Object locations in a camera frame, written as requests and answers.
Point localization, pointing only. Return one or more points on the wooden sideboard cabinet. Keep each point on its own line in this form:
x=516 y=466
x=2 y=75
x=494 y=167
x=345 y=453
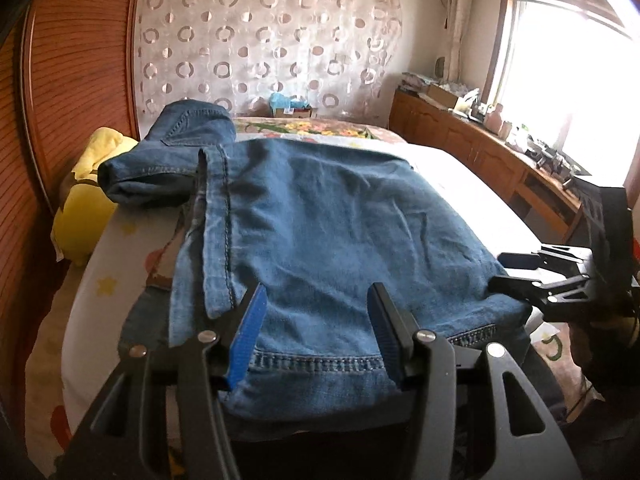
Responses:
x=450 y=135

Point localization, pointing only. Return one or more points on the teal tissue box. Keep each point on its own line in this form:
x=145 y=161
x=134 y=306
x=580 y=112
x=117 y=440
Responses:
x=285 y=102

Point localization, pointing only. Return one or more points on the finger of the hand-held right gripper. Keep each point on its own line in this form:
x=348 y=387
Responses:
x=520 y=260
x=555 y=297

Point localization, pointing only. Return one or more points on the yellow pillow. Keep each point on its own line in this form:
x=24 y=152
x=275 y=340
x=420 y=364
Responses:
x=80 y=220

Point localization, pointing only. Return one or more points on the bright window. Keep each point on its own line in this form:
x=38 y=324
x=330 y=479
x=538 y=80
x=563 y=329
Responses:
x=560 y=70

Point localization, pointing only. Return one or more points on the floral plush blanket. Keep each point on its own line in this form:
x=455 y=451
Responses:
x=300 y=129

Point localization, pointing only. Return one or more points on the blue denim pants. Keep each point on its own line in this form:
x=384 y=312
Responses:
x=325 y=220

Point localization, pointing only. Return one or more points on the wooden slatted headboard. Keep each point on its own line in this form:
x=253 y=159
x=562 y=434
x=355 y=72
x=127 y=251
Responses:
x=75 y=60

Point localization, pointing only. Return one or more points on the pink bottle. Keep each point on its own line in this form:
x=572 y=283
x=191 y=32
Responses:
x=495 y=119

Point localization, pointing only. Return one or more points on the open cardboard box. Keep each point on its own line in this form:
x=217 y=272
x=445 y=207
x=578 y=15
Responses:
x=442 y=95

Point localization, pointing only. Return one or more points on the circle-patterned sheer curtain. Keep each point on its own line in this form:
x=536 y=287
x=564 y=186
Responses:
x=275 y=35

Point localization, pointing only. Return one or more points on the bed with patterned sheet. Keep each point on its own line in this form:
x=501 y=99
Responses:
x=90 y=310

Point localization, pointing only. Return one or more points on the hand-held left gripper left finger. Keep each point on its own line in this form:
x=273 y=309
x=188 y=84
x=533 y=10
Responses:
x=247 y=330

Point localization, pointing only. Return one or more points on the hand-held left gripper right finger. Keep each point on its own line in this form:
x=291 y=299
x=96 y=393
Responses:
x=382 y=335

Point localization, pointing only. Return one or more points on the small black device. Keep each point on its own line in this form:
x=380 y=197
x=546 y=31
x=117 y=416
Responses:
x=552 y=162

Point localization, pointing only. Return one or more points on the small flat cardboard box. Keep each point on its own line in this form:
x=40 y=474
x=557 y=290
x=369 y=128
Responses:
x=260 y=111

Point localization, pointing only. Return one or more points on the beige side curtain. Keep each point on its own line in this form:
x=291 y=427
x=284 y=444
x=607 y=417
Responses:
x=457 y=20

